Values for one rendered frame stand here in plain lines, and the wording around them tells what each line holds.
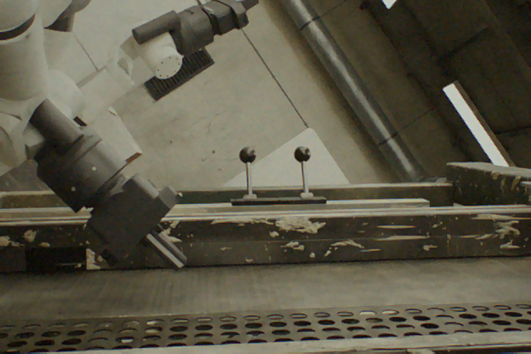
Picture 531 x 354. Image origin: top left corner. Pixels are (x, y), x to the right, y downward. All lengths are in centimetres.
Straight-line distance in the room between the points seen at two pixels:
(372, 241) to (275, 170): 386
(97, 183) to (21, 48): 20
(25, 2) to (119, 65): 77
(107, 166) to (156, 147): 854
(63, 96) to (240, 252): 35
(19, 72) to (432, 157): 907
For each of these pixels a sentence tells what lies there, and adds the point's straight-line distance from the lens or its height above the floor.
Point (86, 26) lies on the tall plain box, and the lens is 355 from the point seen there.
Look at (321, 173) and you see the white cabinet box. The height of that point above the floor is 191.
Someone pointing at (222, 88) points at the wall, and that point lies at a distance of 934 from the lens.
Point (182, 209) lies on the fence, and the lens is 133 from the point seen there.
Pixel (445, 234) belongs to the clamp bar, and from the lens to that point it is 103.
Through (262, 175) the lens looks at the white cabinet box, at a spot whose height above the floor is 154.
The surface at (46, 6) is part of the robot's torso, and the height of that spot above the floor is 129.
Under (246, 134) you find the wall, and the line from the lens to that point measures 926.
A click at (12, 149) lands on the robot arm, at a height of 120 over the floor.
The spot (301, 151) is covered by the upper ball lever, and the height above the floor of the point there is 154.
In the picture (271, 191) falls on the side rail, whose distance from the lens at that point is 158.
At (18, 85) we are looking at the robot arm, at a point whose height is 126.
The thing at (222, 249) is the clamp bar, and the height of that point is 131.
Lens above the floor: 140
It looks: 3 degrees up
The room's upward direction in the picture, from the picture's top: 56 degrees clockwise
